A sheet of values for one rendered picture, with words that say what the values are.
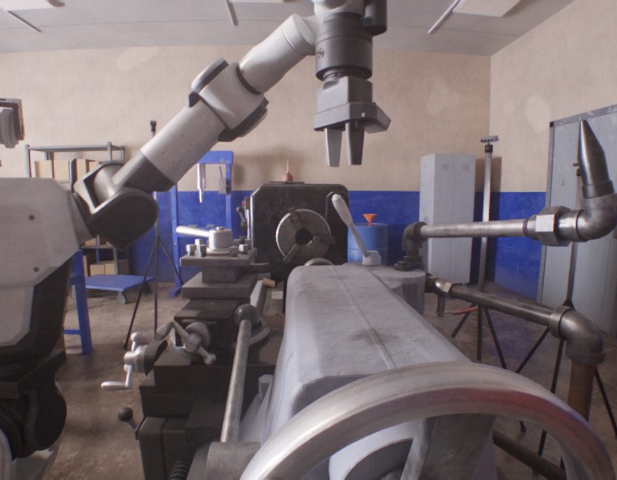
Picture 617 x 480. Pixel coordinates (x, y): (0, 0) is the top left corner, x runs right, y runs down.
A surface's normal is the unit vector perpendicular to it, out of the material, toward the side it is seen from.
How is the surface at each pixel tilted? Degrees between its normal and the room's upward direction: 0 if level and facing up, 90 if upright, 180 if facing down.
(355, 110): 90
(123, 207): 117
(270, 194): 90
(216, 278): 90
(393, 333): 0
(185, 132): 98
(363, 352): 0
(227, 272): 90
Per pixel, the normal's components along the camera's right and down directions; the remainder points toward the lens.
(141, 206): 0.61, 0.54
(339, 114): -0.83, 0.07
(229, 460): 0.03, -0.79
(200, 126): 0.36, 0.26
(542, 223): -0.92, -0.15
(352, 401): -0.39, -0.91
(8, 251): 0.54, 0.11
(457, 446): 0.04, 0.29
